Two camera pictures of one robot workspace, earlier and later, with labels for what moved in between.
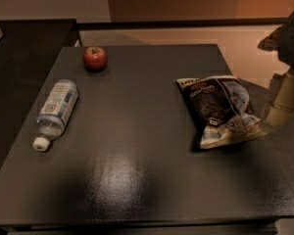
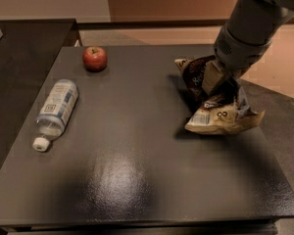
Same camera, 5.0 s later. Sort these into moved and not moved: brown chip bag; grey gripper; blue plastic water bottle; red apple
Moved: grey gripper; brown chip bag
Not moved: red apple; blue plastic water bottle
